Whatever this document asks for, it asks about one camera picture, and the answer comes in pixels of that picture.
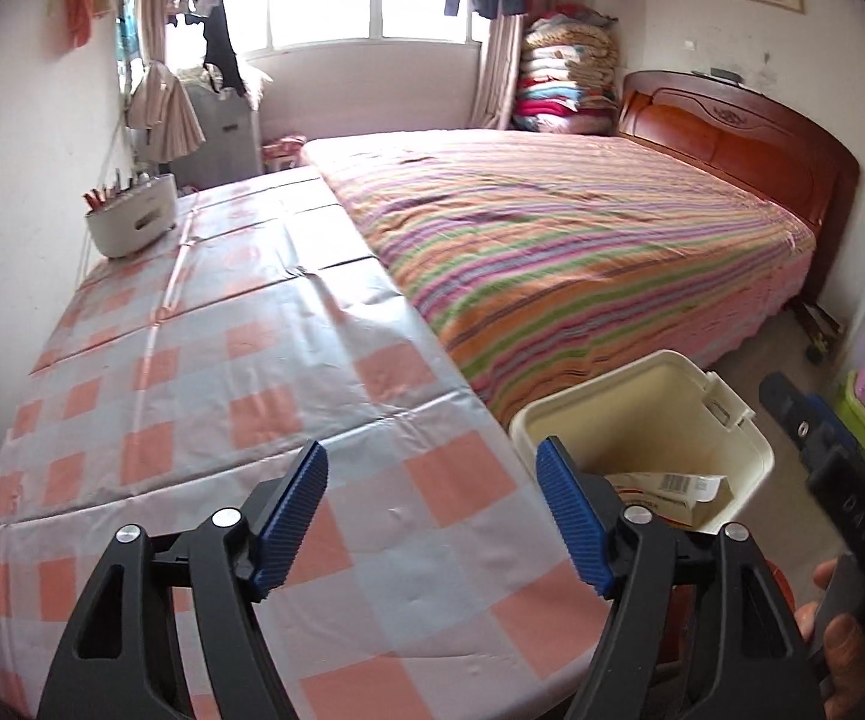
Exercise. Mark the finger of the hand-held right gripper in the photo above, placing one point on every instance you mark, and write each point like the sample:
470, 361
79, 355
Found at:
792, 409

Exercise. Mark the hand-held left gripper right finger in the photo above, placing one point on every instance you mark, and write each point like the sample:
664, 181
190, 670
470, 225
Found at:
571, 517

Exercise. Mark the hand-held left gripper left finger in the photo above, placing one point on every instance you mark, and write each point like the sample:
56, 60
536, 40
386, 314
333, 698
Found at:
289, 525

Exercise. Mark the white and red box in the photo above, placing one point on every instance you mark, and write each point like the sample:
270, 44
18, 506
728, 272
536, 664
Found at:
672, 495

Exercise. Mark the cream plastic bin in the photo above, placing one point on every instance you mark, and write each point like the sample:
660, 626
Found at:
627, 427

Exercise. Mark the person's right hand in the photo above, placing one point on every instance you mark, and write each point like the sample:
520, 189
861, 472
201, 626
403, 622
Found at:
856, 667

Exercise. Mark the dark item beside bed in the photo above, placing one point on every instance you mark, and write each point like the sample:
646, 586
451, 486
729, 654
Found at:
821, 334

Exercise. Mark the pink checkered tablecloth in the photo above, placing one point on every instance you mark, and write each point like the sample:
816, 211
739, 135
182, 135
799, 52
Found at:
252, 360

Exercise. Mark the wooden bed headboard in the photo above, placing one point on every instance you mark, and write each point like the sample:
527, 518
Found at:
747, 135

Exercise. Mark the white caddy with pens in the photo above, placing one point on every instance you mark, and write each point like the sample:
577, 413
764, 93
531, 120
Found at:
136, 221

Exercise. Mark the small items on headboard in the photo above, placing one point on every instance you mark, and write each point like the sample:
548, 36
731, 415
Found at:
721, 76

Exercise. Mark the pink stool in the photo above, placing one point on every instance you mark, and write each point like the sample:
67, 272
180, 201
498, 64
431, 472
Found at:
283, 154

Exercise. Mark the white floor appliance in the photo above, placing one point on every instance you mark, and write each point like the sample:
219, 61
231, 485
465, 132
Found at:
226, 139

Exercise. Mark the stack of folded blankets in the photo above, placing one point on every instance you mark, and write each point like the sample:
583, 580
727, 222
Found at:
567, 71

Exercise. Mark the pink striped curtain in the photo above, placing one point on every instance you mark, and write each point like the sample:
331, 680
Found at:
501, 71
153, 0

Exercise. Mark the black hanging garment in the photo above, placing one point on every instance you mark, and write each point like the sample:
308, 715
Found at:
222, 45

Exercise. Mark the hanger with small clothes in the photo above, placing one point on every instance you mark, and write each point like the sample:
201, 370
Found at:
192, 0

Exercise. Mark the blue wall item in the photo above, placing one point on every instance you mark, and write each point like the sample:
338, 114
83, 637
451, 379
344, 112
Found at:
128, 41

